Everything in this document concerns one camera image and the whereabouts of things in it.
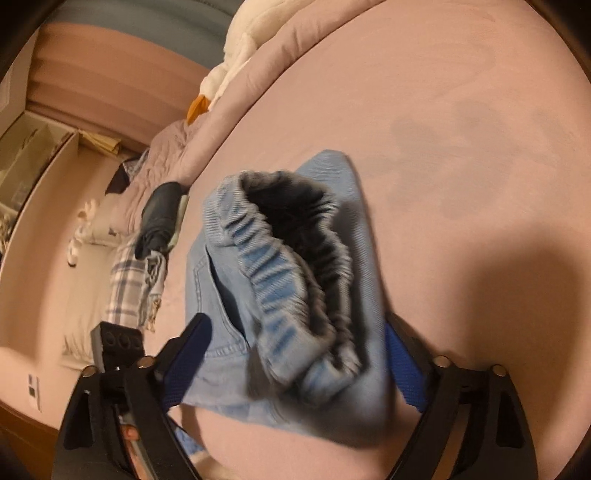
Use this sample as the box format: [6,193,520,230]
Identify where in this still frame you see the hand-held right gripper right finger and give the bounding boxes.
[385,314,539,480]

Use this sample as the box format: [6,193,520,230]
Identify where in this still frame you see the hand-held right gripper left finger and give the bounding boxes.
[53,313,213,480]

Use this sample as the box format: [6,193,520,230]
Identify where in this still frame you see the light blue denim pants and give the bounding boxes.
[182,148,408,449]

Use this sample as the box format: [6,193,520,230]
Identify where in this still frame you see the plaid cloth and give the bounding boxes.
[104,247,154,329]

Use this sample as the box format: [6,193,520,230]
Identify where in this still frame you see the grey patterned cloth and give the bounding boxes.
[137,253,168,334]

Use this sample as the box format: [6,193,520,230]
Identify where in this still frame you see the white cloth pile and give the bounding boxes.
[67,198,122,269]

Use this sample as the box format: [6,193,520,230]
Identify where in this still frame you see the dark folded clothing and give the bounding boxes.
[135,181,186,258]

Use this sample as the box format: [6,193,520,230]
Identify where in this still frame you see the dark cloth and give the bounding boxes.
[105,158,141,195]

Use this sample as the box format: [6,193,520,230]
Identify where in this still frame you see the pink duvet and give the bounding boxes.
[108,0,389,243]

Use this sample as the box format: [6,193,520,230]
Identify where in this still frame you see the white storage shelf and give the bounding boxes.
[0,110,80,224]

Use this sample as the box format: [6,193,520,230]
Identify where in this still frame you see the brown paper bag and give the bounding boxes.
[78,130,123,156]

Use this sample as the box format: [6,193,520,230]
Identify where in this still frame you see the pink curtain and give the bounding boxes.
[25,21,213,155]

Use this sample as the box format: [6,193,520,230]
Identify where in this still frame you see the white goose plush toy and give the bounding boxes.
[187,0,298,125]

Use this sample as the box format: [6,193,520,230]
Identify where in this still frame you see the white wall socket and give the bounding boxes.
[26,373,43,412]

